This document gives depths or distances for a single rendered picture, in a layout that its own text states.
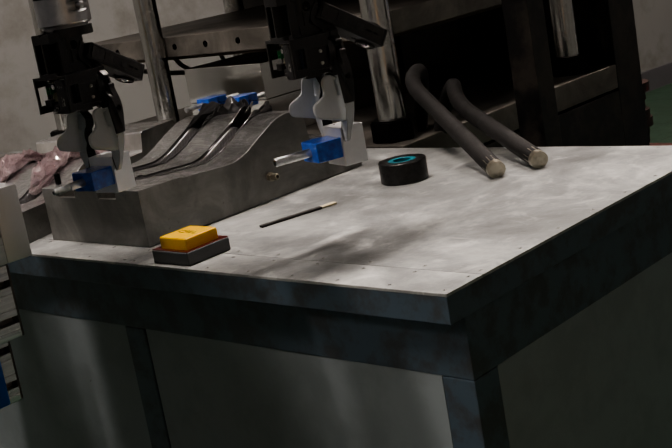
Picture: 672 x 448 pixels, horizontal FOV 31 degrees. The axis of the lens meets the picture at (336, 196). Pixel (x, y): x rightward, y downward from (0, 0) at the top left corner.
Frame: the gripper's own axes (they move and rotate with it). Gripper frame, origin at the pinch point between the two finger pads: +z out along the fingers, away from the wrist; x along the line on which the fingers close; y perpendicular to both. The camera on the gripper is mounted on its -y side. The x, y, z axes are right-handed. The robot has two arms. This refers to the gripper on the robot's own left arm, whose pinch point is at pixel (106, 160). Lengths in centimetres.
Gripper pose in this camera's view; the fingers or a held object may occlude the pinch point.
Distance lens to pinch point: 178.1
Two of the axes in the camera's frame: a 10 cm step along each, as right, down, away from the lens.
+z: 1.7, 9.6, 2.1
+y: -5.9, 2.7, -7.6
